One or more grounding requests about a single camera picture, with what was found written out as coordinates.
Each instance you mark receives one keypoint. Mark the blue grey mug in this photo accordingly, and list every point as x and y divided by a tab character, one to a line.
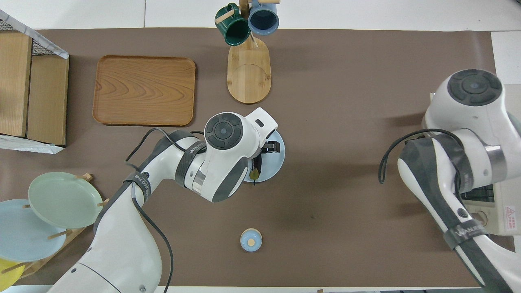
263	18

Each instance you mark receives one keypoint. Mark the dark green mug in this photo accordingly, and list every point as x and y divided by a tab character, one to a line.
234	30

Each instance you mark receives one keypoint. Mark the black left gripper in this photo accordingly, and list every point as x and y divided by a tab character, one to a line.
272	147

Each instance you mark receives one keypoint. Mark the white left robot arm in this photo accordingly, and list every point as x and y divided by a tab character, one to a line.
122	252

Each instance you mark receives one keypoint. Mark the wooden plate rack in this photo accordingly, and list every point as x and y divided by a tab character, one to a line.
69	240

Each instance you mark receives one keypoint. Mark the wooden mug tree stand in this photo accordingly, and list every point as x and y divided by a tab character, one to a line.
249	77

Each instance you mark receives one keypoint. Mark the small light blue plate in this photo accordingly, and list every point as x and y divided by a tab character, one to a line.
270	167

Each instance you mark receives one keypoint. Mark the silver oven knob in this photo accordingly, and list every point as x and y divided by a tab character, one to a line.
480	217

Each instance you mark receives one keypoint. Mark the brown table mat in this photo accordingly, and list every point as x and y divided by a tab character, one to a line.
346	203

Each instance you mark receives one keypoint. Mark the rectangular wooden tray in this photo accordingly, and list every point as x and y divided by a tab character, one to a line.
144	90

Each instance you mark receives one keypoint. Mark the beige toaster oven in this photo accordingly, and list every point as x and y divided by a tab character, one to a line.
506	203

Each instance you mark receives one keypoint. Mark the light blue large plate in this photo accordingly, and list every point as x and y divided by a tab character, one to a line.
24	240

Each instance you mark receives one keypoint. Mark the yellow plate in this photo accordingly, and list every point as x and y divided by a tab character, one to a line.
8	274

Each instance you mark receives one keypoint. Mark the red warning sticker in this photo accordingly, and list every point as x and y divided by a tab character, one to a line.
510	218

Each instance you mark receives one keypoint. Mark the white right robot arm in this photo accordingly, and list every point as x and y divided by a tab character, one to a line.
472	114

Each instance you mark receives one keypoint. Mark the pale green plate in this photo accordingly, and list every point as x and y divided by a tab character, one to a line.
63	199

